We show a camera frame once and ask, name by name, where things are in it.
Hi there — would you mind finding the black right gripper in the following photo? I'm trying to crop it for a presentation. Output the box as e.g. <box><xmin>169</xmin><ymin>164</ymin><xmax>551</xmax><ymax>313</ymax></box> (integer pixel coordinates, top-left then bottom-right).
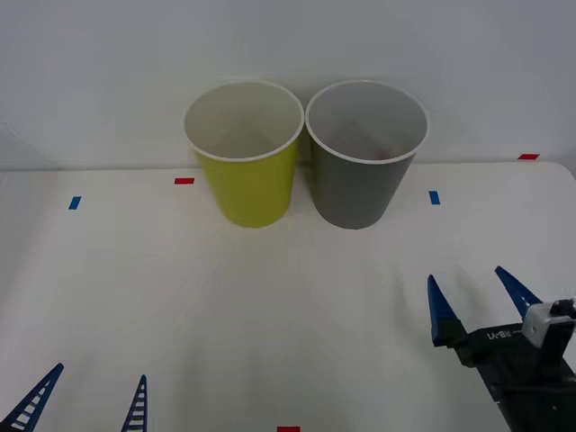
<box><xmin>427</xmin><ymin>265</ymin><xmax>576</xmax><ymax>432</ymax></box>

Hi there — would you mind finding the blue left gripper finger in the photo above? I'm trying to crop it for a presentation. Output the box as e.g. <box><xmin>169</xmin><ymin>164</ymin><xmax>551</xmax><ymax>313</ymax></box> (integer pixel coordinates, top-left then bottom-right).
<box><xmin>0</xmin><ymin>362</ymin><xmax>65</xmax><ymax>432</ymax></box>
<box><xmin>119</xmin><ymin>373</ymin><xmax>149</xmax><ymax>432</ymax></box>

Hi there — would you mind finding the grey plastic bin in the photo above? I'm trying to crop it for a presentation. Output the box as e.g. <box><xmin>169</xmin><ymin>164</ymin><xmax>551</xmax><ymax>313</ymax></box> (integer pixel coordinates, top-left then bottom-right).
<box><xmin>304</xmin><ymin>78</ymin><xmax>430</xmax><ymax>230</ymax></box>

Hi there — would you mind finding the yellow-green plastic bin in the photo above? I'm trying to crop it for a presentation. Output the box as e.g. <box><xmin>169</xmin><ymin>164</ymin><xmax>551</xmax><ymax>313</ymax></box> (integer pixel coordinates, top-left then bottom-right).
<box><xmin>182</xmin><ymin>79</ymin><xmax>305</xmax><ymax>229</ymax></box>

